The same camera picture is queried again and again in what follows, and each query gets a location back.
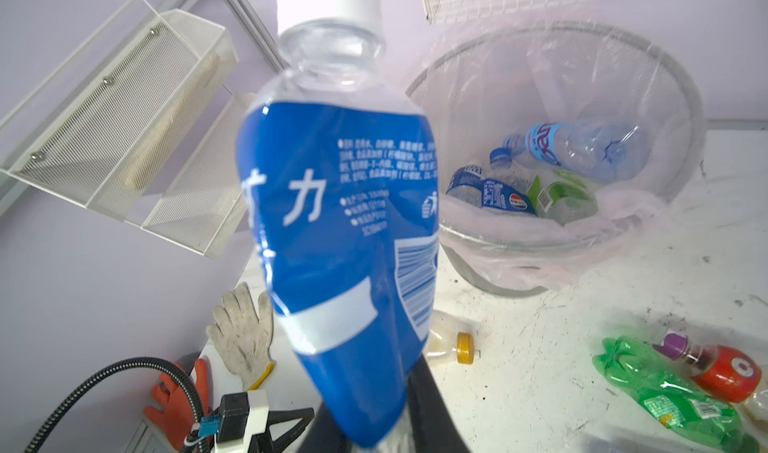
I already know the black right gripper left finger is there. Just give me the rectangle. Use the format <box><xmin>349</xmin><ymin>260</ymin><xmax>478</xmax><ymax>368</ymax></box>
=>
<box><xmin>297</xmin><ymin>403</ymin><xmax>352</xmax><ymax>453</ymax></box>

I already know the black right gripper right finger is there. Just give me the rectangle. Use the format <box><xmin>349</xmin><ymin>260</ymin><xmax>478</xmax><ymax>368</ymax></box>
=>
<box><xmin>407</xmin><ymin>357</ymin><xmax>470</xmax><ymax>453</ymax></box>

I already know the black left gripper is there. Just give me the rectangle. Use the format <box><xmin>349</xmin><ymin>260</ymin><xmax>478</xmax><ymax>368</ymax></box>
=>
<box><xmin>263</xmin><ymin>406</ymin><xmax>316</xmax><ymax>453</ymax></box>

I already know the yellow cap orange bottle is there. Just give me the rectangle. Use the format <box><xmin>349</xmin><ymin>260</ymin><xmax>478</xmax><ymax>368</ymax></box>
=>
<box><xmin>423</xmin><ymin>310</ymin><xmax>476</xmax><ymax>365</ymax></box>

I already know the crushed bottle blue red label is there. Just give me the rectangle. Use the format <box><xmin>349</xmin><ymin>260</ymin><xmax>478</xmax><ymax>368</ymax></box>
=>
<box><xmin>446</xmin><ymin>163</ymin><xmax>536</xmax><ymax>216</ymax></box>

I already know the bright green label bottle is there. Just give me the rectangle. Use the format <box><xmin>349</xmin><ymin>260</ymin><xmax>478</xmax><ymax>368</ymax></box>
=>
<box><xmin>529</xmin><ymin>169</ymin><xmax>598</xmax><ymax>225</ymax></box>

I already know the white cap blue label bottle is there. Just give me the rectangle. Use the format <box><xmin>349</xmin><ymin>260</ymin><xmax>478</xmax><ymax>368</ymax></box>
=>
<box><xmin>235</xmin><ymin>0</ymin><xmax>439</xmax><ymax>448</ymax></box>

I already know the colourful label clear bottle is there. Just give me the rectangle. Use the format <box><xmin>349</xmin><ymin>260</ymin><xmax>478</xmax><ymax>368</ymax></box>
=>
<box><xmin>502</xmin><ymin>120</ymin><xmax>652</xmax><ymax>184</ymax></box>

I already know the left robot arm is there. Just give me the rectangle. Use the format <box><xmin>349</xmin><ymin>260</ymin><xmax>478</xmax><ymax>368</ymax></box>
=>
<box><xmin>1</xmin><ymin>350</ymin><xmax>244</xmax><ymax>452</ymax></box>

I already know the grey mesh waste bin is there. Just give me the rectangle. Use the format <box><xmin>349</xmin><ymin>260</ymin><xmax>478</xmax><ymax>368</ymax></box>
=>
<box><xmin>404</xmin><ymin>19</ymin><xmax>709</xmax><ymax>299</ymax></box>

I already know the orange rubber glove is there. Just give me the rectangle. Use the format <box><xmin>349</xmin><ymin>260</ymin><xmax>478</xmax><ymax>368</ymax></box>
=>
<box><xmin>143</xmin><ymin>358</ymin><xmax>211</xmax><ymax>451</ymax></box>

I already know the white knit glove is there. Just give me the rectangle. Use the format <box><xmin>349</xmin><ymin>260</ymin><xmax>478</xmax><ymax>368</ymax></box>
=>
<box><xmin>206</xmin><ymin>282</ymin><xmax>275</xmax><ymax>391</ymax></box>

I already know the green crushed plastic bottle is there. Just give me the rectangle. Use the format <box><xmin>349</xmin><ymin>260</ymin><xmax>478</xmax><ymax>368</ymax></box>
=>
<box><xmin>592</xmin><ymin>336</ymin><xmax>765</xmax><ymax>452</ymax></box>

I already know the red label purple cap bottle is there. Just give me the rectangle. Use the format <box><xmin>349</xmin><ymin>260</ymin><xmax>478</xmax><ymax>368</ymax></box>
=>
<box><xmin>652</xmin><ymin>331</ymin><xmax>767</xmax><ymax>433</ymax></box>

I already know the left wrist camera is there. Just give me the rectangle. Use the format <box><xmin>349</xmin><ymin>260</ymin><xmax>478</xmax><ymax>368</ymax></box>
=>
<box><xmin>181</xmin><ymin>390</ymin><xmax>270</xmax><ymax>452</ymax></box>

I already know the white mesh wall shelf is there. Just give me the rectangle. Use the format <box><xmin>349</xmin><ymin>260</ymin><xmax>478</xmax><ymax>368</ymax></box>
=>
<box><xmin>1</xmin><ymin>0</ymin><xmax>245</xmax><ymax>258</ymax></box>

